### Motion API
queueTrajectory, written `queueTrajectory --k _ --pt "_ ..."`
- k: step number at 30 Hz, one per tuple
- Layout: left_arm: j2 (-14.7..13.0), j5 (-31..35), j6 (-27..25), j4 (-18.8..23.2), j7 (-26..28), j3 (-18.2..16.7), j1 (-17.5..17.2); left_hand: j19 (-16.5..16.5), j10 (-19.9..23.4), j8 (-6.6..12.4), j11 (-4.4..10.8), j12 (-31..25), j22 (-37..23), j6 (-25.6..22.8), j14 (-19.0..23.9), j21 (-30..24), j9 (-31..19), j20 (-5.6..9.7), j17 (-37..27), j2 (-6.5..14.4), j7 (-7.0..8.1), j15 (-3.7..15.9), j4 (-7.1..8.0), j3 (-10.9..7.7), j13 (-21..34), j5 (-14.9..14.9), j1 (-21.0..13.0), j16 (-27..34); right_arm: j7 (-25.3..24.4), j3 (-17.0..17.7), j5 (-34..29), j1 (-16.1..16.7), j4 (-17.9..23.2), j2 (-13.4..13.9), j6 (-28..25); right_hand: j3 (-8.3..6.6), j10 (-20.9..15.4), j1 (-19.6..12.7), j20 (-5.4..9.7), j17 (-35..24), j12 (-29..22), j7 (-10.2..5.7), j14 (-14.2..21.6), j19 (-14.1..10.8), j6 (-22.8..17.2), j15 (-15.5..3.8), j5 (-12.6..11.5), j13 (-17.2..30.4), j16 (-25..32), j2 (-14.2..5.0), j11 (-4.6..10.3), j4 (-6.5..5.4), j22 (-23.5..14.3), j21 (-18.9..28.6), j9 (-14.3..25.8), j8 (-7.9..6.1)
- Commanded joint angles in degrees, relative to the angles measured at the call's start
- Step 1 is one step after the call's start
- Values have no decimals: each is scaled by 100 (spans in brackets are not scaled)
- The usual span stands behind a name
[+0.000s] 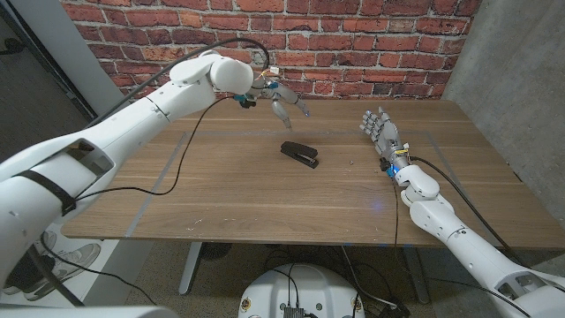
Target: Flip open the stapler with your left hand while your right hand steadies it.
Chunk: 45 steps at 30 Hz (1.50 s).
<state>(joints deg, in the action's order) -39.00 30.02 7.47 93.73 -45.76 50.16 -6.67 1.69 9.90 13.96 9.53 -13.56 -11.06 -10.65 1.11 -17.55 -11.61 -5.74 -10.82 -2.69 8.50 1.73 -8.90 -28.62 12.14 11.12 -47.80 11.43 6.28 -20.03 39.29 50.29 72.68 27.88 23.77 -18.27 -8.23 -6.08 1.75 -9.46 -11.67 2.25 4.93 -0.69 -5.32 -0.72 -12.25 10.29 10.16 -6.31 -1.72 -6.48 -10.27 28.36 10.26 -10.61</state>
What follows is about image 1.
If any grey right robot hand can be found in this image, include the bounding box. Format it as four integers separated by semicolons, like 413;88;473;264
358;106;411;167

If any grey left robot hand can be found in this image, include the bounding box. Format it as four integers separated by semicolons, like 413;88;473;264
246;73;312;132

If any black stapler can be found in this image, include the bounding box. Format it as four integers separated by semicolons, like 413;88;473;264
280;140;320;170

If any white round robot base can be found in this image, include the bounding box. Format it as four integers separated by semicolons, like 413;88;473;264
237;263;365;318

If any red brick print backdrop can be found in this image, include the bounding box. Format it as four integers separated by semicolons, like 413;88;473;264
60;0;483;102

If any black power adapter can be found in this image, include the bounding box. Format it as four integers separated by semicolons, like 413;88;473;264
378;301;411;318

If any dark grey door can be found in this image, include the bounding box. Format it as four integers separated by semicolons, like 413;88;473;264
0;0;97;161

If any grey sneaker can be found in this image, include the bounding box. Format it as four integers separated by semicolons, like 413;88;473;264
37;229;59;258
2;242;102;302

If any white floor mat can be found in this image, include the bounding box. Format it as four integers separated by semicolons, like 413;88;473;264
0;223;120;309

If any white robot torso edge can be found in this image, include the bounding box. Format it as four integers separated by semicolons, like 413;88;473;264
0;305;180;318

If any black trouser leg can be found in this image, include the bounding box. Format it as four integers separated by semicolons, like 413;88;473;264
4;252;46;289

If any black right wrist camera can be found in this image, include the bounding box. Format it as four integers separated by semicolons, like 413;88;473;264
380;157;401;178

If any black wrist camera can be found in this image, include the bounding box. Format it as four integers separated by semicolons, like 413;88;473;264
233;93;258;110
380;157;401;178

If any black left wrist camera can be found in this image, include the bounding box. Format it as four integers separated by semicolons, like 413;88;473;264
233;93;258;110

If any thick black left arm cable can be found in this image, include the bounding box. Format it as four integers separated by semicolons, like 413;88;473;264
83;37;271;130

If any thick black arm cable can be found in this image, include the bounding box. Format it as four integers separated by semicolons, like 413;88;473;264
409;155;527;267
83;37;271;130

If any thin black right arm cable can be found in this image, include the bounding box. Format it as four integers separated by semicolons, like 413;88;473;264
390;174;533;318

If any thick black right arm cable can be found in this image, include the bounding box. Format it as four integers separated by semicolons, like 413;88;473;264
409;155;527;267

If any white floor cable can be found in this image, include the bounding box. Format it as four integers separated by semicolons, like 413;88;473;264
341;245;399;309

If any black door handle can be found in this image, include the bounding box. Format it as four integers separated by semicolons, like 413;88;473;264
0;38;26;57

